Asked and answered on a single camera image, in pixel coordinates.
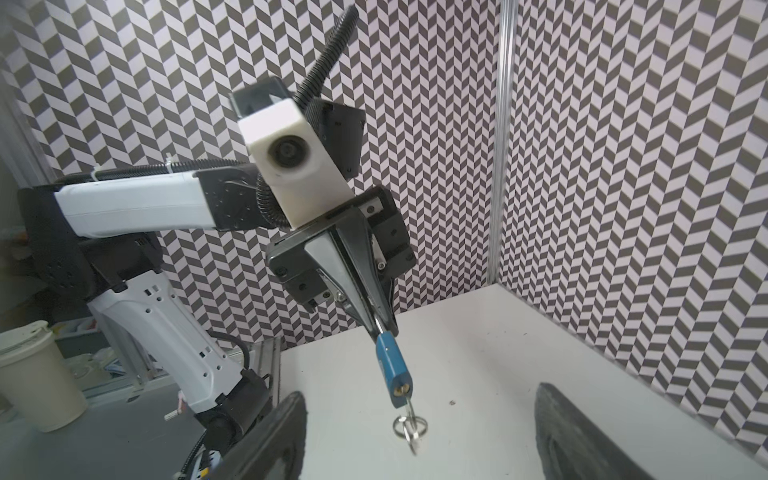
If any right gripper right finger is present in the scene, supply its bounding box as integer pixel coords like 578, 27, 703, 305
534, 383, 652, 480

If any beige paper cup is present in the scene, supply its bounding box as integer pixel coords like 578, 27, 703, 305
1, 320, 88, 433

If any blue padlock with keys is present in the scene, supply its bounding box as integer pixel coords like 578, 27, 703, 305
373, 317, 430, 456

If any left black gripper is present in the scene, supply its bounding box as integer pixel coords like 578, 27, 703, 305
266, 185, 416, 339

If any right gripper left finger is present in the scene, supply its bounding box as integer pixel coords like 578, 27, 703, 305
208, 391, 308, 479

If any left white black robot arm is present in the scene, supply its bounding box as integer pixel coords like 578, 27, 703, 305
18, 159, 416, 453

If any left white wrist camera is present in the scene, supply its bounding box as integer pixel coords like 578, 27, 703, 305
229, 77, 354, 229

